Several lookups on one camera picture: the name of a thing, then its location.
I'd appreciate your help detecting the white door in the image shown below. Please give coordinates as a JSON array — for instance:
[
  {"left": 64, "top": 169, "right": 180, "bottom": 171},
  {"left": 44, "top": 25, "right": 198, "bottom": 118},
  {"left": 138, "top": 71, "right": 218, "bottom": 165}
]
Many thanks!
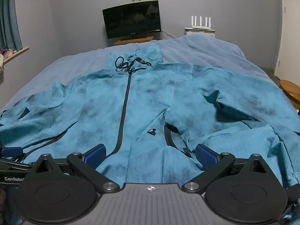
[{"left": 274, "top": 0, "right": 300, "bottom": 86}]

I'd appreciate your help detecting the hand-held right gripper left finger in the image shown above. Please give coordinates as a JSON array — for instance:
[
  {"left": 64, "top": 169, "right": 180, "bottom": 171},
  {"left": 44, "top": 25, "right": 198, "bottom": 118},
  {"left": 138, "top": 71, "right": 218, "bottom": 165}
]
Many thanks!
[{"left": 28, "top": 144, "right": 120, "bottom": 194}]

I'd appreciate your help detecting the pink plush item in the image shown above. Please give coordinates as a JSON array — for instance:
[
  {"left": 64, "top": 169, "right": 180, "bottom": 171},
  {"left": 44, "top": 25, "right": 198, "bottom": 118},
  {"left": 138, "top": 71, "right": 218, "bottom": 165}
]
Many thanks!
[{"left": 3, "top": 48, "right": 17, "bottom": 58}]

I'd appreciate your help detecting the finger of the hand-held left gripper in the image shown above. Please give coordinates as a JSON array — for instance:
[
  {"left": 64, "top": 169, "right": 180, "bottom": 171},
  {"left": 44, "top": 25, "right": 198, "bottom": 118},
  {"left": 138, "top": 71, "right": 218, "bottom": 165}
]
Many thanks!
[{"left": 0, "top": 146, "right": 26, "bottom": 164}]

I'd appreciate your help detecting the teal window curtain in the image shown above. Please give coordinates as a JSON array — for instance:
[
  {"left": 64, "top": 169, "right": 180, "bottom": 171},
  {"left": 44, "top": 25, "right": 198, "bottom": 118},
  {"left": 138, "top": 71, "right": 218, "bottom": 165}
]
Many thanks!
[{"left": 0, "top": 0, "right": 23, "bottom": 52}]

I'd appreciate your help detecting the black flat screen television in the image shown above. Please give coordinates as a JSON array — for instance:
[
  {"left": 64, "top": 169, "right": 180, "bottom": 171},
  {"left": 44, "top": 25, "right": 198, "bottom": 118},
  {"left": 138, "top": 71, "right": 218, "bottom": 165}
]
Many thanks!
[{"left": 102, "top": 0, "right": 162, "bottom": 40}]

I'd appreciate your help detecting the black television cable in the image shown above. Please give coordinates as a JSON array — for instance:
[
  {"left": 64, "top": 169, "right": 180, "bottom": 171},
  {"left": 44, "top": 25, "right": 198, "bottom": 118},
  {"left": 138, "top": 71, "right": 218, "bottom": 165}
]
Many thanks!
[{"left": 161, "top": 29, "right": 175, "bottom": 40}]

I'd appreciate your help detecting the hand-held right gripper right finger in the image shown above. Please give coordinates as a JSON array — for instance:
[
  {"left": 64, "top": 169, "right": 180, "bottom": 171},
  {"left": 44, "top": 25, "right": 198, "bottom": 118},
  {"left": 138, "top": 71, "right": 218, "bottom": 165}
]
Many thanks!
[{"left": 182, "top": 143, "right": 272, "bottom": 194}]

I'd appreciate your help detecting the round wooden stool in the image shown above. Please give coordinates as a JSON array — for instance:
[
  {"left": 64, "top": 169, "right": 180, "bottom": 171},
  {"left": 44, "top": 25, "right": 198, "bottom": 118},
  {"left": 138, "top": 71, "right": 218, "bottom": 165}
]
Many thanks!
[{"left": 280, "top": 80, "right": 300, "bottom": 110}]

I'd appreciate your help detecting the blue bed blanket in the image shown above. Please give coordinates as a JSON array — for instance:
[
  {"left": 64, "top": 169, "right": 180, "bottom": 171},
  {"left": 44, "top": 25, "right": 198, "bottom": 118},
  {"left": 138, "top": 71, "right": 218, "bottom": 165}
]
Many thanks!
[{"left": 0, "top": 34, "right": 276, "bottom": 117}]

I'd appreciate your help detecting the wooden television stand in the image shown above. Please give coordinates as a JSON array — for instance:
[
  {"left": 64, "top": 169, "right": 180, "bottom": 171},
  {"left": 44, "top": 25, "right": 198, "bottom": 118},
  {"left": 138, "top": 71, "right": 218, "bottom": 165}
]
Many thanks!
[{"left": 114, "top": 36, "right": 155, "bottom": 45}]

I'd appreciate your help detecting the teal zip jacket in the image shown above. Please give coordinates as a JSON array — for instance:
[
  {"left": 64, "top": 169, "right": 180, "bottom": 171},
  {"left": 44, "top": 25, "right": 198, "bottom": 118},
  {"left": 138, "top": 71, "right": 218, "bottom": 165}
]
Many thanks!
[{"left": 0, "top": 46, "right": 300, "bottom": 225}]

